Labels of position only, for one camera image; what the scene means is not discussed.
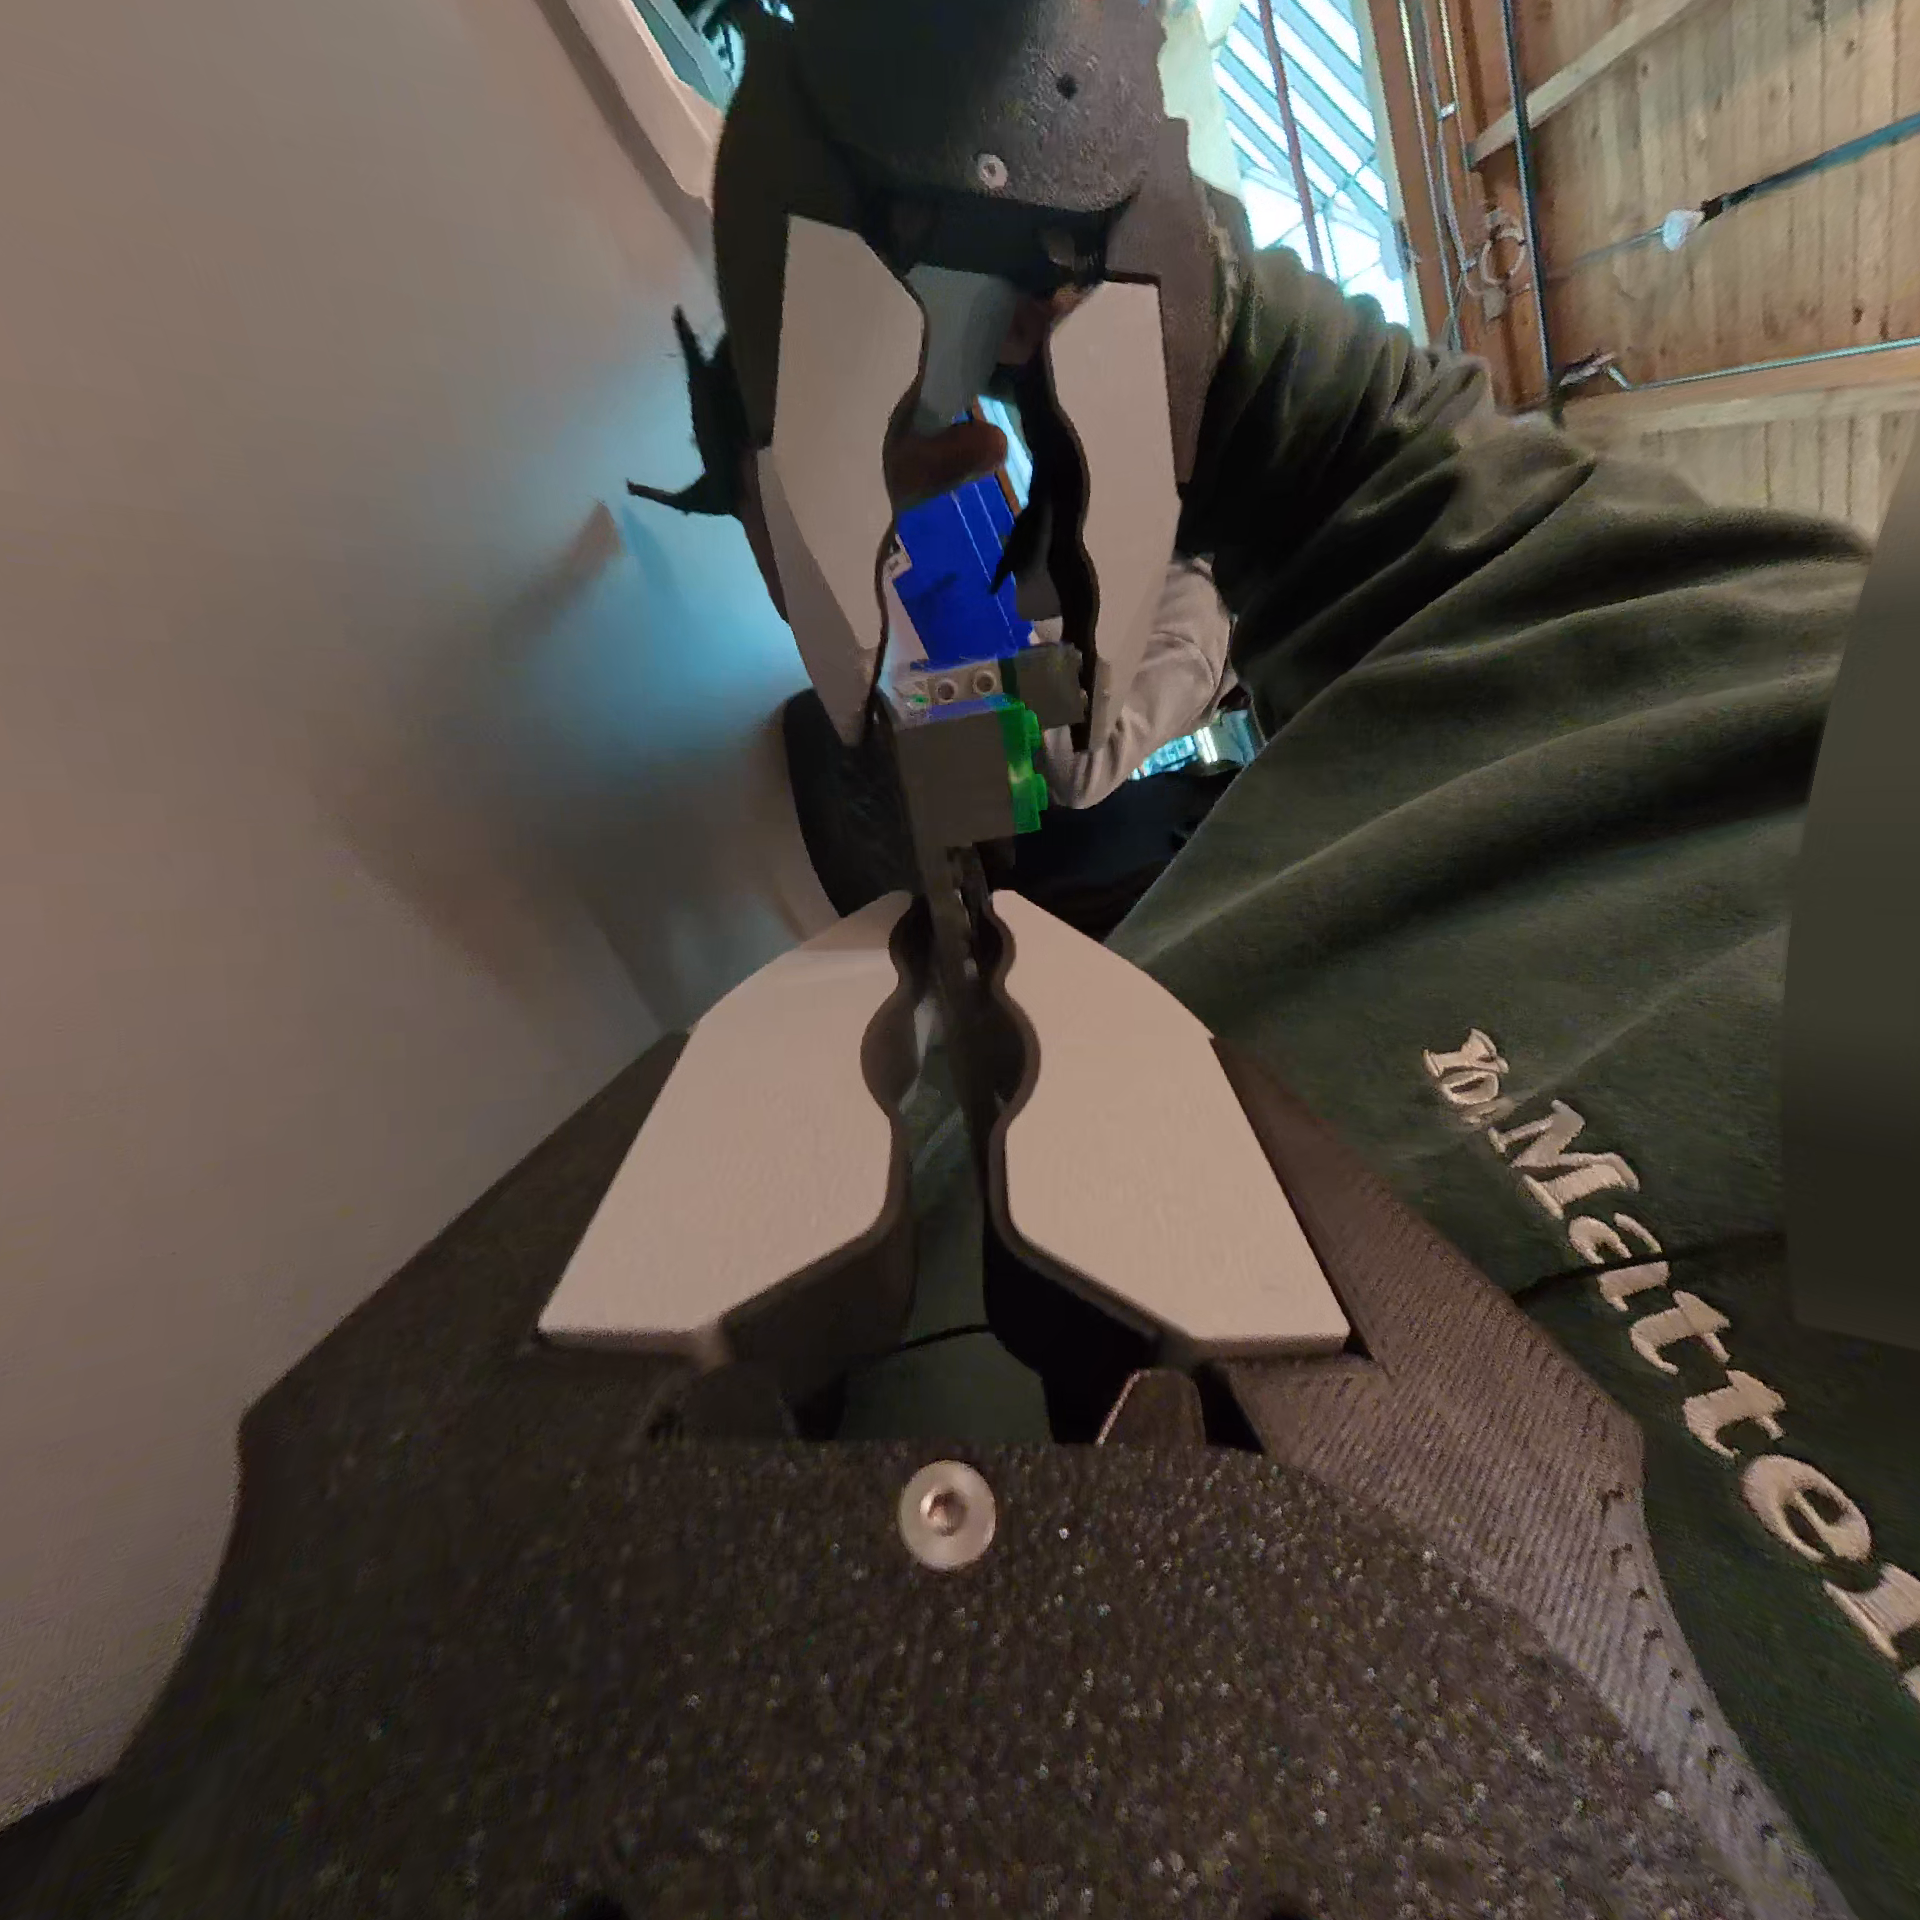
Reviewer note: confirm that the large window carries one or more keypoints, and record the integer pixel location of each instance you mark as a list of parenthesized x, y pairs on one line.
[(1306, 165)]

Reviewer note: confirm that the blue container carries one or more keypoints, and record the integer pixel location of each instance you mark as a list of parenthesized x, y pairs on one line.
[(945, 570)]

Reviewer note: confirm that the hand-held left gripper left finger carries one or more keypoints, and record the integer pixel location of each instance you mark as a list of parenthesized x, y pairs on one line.
[(721, 1172)]

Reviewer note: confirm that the grey brick baseplate model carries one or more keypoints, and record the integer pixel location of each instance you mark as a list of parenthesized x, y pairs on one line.
[(954, 781)]

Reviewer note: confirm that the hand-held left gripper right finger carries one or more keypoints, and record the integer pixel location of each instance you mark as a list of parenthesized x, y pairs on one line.
[(1170, 1172)]

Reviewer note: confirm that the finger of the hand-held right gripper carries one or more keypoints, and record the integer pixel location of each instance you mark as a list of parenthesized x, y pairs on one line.
[(1125, 450), (825, 450)]

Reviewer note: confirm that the person's right hand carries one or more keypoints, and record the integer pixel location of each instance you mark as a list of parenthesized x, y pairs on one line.
[(945, 457)]

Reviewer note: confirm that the person's right forearm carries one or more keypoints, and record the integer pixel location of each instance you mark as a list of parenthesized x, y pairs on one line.
[(1320, 450)]

